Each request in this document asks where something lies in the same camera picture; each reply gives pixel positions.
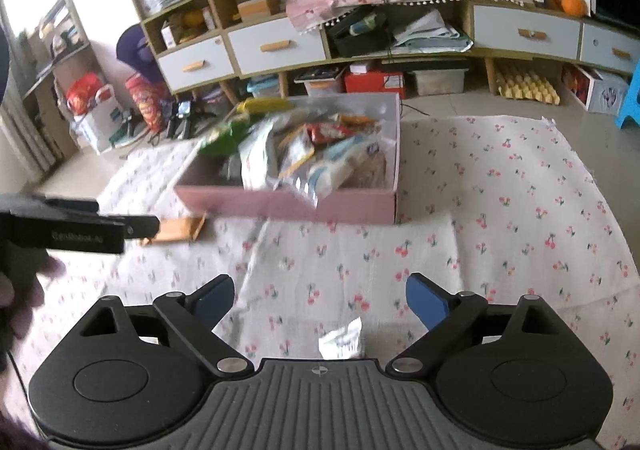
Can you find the white blue bread packet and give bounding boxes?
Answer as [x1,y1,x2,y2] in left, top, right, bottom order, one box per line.
[305,137,381,208]

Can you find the wooden shelf unit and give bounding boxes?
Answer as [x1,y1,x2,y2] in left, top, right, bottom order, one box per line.
[20,0,101,171]

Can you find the copper foil snack bag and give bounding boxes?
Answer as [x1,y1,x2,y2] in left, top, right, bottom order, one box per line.
[335,114,381,127]

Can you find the brown cardboard box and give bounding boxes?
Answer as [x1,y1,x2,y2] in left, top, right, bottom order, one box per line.
[236,0,281,23]

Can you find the light blue storage bin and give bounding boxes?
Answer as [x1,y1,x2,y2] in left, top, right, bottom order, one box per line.
[247,77,281,99]

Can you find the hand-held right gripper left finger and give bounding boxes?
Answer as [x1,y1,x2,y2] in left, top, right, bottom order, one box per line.
[67,274,254,377]

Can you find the cherry print cloth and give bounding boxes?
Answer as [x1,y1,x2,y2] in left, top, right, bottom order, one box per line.
[15,114,640,450]

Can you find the red cylindrical can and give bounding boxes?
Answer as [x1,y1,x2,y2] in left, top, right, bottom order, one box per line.
[125,74,171,133]

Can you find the small seed packet yellow ends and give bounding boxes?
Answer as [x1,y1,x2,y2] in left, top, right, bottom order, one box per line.
[277,125,316,178]

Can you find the white shopping bag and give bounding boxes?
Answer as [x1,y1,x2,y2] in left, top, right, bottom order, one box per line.
[66,72,126,153]

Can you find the white lid storage bin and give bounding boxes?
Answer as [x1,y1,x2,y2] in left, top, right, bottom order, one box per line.
[295,67,346,98]

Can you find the gold wafer packet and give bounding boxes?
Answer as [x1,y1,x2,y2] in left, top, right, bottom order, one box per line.
[140,212,207,247]

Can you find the green snack bag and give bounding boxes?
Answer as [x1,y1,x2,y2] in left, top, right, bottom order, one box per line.
[197,112,251,161]

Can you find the long white grey snack packet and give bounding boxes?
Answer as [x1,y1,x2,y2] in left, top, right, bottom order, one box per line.
[239,122,281,191]

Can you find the black handheld device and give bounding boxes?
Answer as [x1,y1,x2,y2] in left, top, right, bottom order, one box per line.
[176,100,201,138]
[165,102,183,138]

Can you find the white printed cardboard box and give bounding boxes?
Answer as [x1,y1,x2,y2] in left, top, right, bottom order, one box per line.
[562,64,630,113]

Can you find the clear plastic storage bin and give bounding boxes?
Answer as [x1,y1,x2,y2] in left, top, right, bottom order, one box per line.
[407,67,468,96]

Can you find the white drawer wooden handle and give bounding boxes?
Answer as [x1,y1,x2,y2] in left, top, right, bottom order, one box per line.
[579,22,640,75]
[226,16,328,78]
[471,4,583,63]
[156,34,236,91]

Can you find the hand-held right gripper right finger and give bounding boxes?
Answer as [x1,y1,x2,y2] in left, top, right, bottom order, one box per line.
[386,272,574,376]

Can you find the folded pale cloths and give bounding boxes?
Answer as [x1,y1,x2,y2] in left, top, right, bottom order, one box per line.
[390,10,473,53]

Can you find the pink fringed cloth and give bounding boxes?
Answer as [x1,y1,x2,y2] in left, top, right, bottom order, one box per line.
[285,0,523,33]

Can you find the wooden TV cabinet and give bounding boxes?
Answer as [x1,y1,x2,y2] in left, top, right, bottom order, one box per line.
[129,0,640,100]

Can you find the yellow snack packet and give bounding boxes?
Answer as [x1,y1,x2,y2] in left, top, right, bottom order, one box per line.
[237,97,296,115]

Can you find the blue plastic stool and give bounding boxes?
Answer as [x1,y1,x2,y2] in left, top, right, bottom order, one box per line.
[614,77,640,131]

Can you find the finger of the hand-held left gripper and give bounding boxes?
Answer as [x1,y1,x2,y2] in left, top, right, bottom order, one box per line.
[32,195,100,215]
[97,214,162,241]

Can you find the red shoe box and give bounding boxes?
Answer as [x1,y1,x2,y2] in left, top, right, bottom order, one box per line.
[344,67,406,94]

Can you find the person's left hand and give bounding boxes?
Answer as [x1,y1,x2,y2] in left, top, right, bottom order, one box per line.
[0,250,66,346]

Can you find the purple chair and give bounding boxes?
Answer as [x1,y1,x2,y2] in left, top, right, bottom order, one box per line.
[116,24,161,80]

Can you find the yellow egg tray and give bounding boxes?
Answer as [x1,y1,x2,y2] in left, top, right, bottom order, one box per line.
[496,70,561,105]

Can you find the black storage bin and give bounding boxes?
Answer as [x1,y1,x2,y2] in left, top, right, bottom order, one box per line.
[327,10,391,58]

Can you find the small white printed snack packet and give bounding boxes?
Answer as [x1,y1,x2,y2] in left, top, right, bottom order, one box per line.
[318,317,363,361]

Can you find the pink cardboard box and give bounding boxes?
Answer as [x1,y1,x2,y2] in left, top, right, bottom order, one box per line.
[173,92,403,225]

